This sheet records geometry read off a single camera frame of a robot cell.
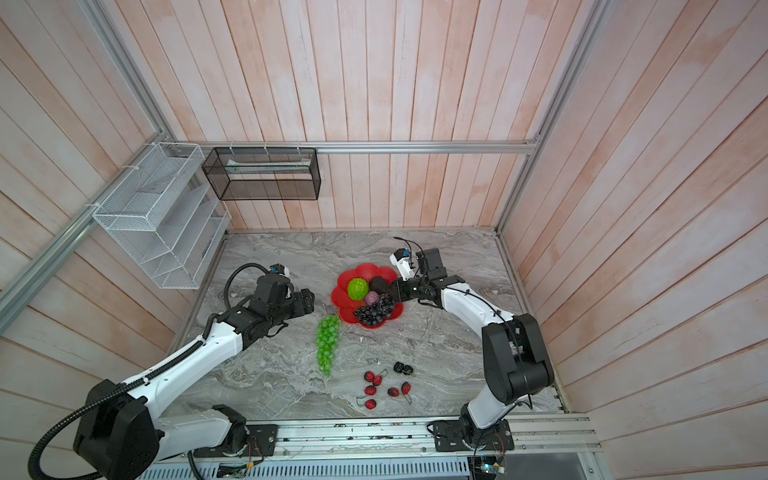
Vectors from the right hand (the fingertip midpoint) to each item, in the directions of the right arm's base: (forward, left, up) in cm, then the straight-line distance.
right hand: (386, 288), depth 89 cm
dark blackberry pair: (-20, -4, -10) cm, 23 cm away
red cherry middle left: (-27, +4, -11) cm, 29 cm away
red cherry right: (-26, -6, -10) cm, 29 cm away
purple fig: (+1, +5, -7) cm, 8 cm away
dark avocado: (+6, +3, -7) cm, 9 cm away
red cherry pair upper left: (-24, +3, -10) cm, 26 cm away
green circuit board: (-46, +37, -13) cm, 60 cm away
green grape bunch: (-13, +18, -8) cm, 23 cm away
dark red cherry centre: (-27, -2, -10) cm, 29 cm away
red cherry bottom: (-30, +4, -10) cm, 32 cm away
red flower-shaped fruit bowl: (+2, +15, -10) cm, 18 cm away
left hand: (-7, +24, +2) cm, 25 cm away
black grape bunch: (-6, +4, -6) cm, 9 cm away
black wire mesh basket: (+39, +45, +14) cm, 61 cm away
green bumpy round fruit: (+3, +10, -5) cm, 11 cm away
